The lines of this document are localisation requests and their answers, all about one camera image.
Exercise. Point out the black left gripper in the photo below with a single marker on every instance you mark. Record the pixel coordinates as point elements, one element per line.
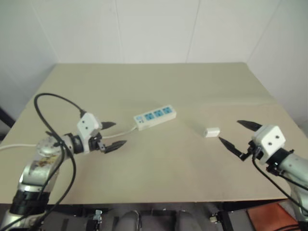
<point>95,144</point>

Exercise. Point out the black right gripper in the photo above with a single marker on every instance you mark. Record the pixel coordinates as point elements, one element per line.
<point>254,150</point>

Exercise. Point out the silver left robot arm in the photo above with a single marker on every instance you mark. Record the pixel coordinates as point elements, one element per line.
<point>36,170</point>

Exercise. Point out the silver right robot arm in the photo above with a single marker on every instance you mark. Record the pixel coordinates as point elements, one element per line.
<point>296,164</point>

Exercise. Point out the white plug adapter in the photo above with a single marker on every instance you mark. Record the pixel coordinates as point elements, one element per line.
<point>211,132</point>

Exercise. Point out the white power strip blue sockets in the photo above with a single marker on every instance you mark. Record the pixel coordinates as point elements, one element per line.
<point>154,117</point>

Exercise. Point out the small metal clamp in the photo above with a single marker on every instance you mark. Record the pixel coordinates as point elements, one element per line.
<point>97,214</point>
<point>213,219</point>

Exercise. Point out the orange brown pad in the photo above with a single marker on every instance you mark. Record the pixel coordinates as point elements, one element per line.
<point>267,216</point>

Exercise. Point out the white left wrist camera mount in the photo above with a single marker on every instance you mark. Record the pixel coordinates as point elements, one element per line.
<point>86,125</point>

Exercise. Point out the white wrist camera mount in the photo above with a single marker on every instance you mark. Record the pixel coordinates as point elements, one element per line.
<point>86,125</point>
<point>269,138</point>

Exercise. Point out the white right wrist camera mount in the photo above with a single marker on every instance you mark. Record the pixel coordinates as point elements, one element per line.
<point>269,138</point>

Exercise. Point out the black metal frame bar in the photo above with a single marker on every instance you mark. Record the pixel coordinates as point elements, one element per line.
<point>5,121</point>

